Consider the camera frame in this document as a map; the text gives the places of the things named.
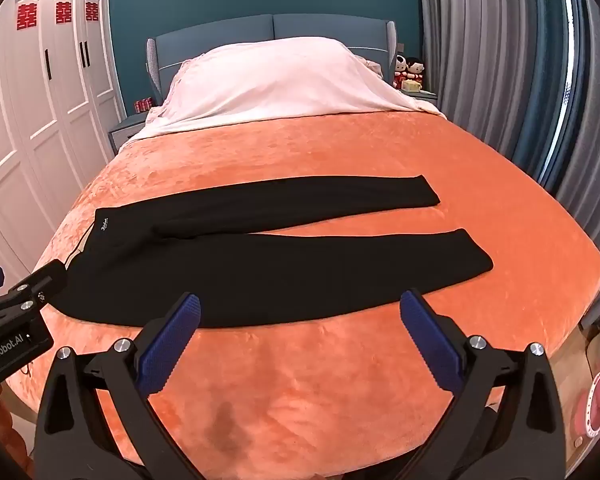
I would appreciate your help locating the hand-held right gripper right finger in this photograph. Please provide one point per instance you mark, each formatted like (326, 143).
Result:
(430, 340)

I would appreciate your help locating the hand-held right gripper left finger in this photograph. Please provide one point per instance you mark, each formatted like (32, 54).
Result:
(172, 340)

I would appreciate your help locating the black pants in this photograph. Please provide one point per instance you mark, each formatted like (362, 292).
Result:
(280, 270)

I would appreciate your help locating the blue nightstand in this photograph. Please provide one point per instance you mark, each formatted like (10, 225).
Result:
(425, 95)
(125, 132)

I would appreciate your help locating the white wardrobe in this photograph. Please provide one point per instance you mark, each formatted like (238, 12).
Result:
(30, 110)

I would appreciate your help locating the red small boxes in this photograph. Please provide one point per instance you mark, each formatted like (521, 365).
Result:
(143, 106)

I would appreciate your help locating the orange plush blanket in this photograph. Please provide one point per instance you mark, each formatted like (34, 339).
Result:
(330, 150)

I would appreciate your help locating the yellow tissue box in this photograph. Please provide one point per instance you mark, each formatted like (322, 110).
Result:
(411, 85)

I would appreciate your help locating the red paper decoration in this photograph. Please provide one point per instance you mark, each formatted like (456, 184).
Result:
(91, 11)
(64, 12)
(26, 16)

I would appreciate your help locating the grey curtain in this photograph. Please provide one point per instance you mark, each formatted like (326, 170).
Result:
(470, 60)
(597, 135)

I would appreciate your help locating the red dressed doll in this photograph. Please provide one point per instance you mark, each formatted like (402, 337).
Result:
(415, 67)
(400, 67)

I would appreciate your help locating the pale pink bed sheet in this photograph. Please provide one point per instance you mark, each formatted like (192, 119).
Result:
(290, 80)

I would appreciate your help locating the blue padded headboard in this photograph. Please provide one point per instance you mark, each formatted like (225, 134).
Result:
(240, 30)

